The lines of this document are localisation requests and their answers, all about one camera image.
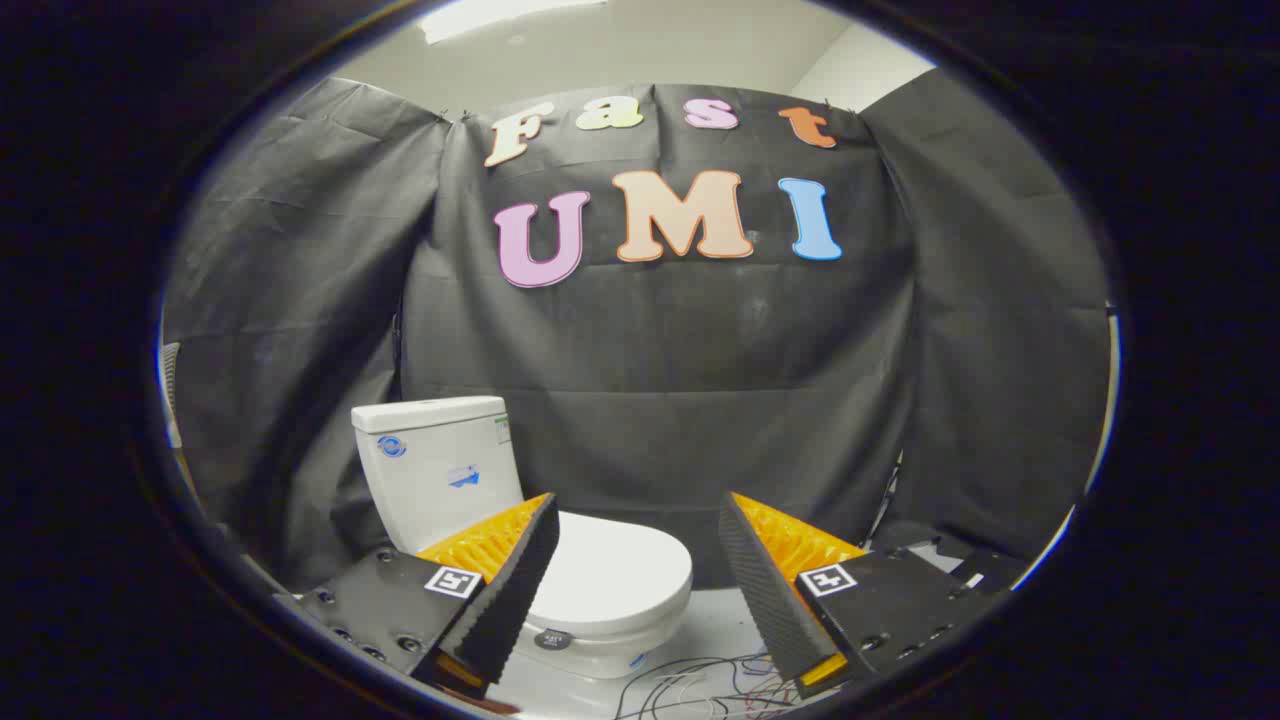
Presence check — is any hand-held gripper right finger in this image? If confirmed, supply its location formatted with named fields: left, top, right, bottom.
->
left=718, top=492, right=1031, bottom=699

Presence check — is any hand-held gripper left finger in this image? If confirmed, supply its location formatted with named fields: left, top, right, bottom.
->
left=298, top=493, right=561, bottom=699

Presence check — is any black backdrop cloth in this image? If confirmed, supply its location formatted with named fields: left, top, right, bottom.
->
left=162, top=75, right=1113, bottom=593

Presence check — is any ceiling light panel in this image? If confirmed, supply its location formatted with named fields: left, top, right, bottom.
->
left=418, top=0, right=607, bottom=45

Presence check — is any tangle of floor cables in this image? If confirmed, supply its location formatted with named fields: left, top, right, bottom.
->
left=612, top=650, right=806, bottom=720

